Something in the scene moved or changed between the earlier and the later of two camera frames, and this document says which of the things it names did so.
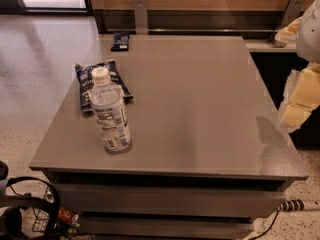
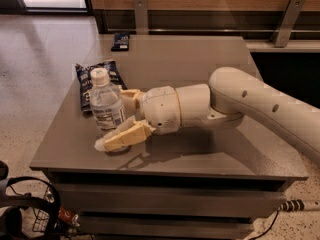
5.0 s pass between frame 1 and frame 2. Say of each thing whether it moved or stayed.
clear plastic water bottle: stayed
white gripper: moved
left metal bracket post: stayed
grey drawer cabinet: stayed
